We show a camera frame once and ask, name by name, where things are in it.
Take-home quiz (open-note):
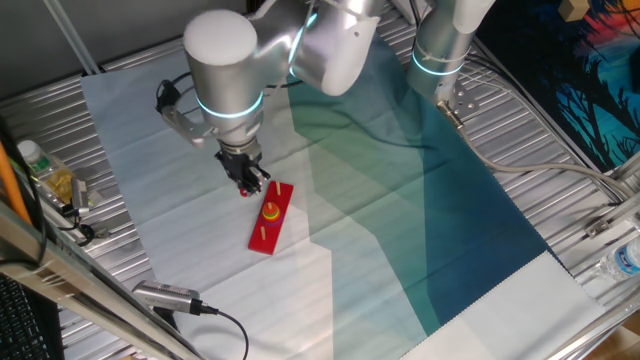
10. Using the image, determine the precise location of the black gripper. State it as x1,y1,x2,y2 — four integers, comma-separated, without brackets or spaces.
214,151,272,195

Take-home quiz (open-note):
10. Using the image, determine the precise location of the red Hanoi base board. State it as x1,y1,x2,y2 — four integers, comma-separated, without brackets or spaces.
247,180,295,256

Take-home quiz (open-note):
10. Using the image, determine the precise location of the wooden block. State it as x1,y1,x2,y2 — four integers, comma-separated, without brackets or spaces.
558,0,592,23

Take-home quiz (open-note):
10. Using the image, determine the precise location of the blue green white tablecloth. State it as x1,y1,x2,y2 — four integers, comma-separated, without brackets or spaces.
79,14,609,360

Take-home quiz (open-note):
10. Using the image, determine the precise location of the yellow oil bottle green label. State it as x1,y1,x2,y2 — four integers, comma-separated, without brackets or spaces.
17,139,76,205

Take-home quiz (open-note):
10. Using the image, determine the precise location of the orange pole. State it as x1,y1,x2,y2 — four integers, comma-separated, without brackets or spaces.
0,139,32,226

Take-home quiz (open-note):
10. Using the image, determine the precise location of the black keyboard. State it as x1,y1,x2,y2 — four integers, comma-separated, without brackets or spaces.
0,274,64,360

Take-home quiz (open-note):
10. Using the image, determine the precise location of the colourful sunset poster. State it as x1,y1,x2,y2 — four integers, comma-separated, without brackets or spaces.
472,0,640,174

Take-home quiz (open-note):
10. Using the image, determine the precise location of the clear water bottle blue label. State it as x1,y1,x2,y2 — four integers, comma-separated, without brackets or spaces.
592,234,640,284

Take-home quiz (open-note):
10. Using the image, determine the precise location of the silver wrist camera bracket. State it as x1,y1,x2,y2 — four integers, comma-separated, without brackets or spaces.
159,107,221,150

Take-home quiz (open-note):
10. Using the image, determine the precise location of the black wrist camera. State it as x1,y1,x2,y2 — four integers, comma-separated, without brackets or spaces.
155,80,182,114

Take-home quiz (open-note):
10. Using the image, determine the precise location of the silver depth camera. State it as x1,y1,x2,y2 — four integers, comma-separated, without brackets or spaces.
131,279,204,317

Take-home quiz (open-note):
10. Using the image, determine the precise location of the black depth camera cable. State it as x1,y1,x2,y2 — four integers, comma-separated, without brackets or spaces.
197,299,250,360

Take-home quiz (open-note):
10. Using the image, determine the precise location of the small silver camera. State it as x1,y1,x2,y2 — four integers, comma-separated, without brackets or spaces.
69,177,91,217

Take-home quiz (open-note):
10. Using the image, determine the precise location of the aluminium frame beam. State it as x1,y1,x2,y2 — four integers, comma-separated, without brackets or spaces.
0,197,206,360

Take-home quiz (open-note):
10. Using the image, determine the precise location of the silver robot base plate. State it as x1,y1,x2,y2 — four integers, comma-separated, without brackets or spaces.
434,79,481,124

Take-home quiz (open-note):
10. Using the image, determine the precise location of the aluminium frame post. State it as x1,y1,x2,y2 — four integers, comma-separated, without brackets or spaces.
42,0,101,76

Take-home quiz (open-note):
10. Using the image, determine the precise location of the robot base cable bundle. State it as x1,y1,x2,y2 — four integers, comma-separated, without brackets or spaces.
462,37,626,206

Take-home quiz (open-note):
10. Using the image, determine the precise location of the grey cable conduit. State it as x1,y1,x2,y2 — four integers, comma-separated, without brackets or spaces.
437,99,634,199

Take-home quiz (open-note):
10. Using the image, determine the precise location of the aluminium profile rail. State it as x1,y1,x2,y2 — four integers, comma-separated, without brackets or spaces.
582,149,640,241

